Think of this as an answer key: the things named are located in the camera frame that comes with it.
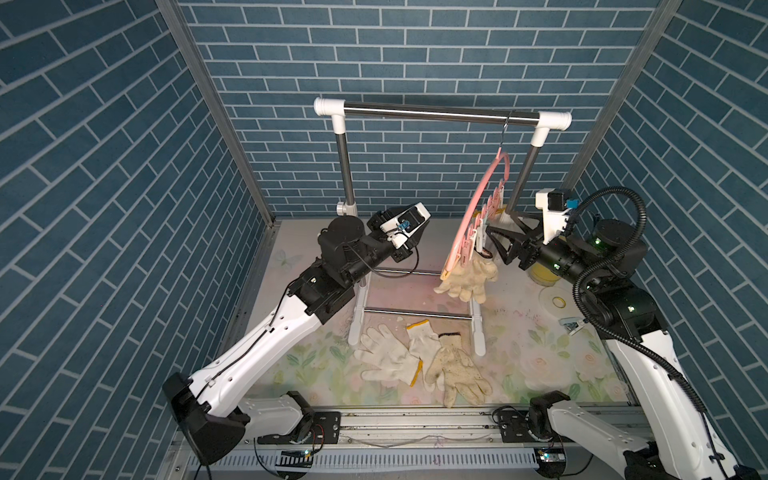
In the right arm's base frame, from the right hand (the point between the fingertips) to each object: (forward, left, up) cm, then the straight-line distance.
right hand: (506, 223), depth 59 cm
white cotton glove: (-13, +22, -44) cm, 51 cm away
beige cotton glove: (-2, +4, -19) cm, 19 cm away
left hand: (+1, +16, +1) cm, 16 cm away
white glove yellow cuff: (-7, +14, -44) cm, 47 cm away
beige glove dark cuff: (-17, +3, -44) cm, 47 cm away
